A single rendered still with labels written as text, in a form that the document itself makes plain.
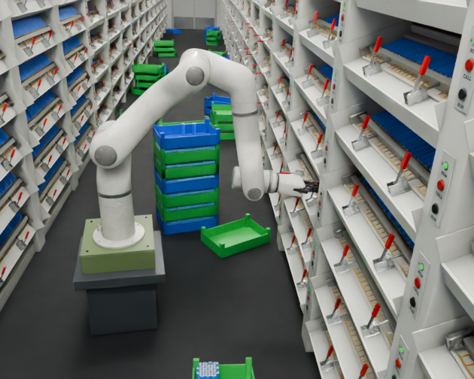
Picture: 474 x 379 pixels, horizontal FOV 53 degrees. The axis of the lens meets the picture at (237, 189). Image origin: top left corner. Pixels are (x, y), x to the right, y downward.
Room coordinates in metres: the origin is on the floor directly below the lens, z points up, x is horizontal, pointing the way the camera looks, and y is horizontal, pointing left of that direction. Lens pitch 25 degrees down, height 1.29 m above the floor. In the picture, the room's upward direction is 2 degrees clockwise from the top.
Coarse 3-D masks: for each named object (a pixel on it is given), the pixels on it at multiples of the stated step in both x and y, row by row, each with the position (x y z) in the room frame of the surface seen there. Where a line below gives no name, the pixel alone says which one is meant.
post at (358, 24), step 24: (360, 24) 1.36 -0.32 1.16; (384, 24) 1.37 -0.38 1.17; (408, 24) 1.37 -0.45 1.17; (336, 48) 1.44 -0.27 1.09; (336, 96) 1.38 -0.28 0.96; (360, 96) 1.37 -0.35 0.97; (336, 144) 1.36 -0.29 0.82; (336, 168) 1.36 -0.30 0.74; (336, 216) 1.36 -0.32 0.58; (312, 288) 1.38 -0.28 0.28; (312, 312) 1.36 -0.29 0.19
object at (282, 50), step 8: (280, 40) 2.76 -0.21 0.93; (288, 40) 2.76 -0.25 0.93; (272, 48) 2.75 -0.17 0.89; (280, 48) 2.76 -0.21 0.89; (288, 48) 2.62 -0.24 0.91; (280, 56) 2.57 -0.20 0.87; (288, 56) 2.49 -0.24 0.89; (280, 64) 2.50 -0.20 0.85; (288, 64) 2.15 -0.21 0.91; (288, 72) 2.20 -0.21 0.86
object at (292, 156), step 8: (288, 152) 2.06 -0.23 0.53; (296, 152) 2.06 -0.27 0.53; (304, 152) 2.04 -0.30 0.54; (288, 160) 2.06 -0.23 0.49; (296, 160) 2.04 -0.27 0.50; (296, 168) 1.96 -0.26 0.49; (304, 168) 1.93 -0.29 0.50; (304, 176) 1.86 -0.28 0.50; (304, 200) 1.66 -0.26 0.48; (312, 208) 1.58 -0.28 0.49; (312, 216) 1.45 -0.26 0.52; (312, 224) 1.51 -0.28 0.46
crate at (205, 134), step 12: (156, 132) 2.26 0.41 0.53; (168, 132) 2.38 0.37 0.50; (180, 132) 2.40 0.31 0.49; (192, 132) 2.43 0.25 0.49; (204, 132) 2.44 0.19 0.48; (216, 132) 2.27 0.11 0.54; (168, 144) 2.18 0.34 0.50; (180, 144) 2.20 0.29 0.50; (192, 144) 2.22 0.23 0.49; (204, 144) 2.25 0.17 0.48
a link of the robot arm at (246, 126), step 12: (240, 120) 1.55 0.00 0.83; (252, 120) 1.55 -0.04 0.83; (240, 132) 1.55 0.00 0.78; (252, 132) 1.55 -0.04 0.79; (240, 144) 1.55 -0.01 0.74; (252, 144) 1.54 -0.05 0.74; (240, 156) 1.52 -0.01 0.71; (252, 156) 1.52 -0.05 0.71; (240, 168) 1.50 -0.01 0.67; (252, 168) 1.49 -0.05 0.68; (252, 180) 1.48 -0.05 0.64; (252, 192) 1.48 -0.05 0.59
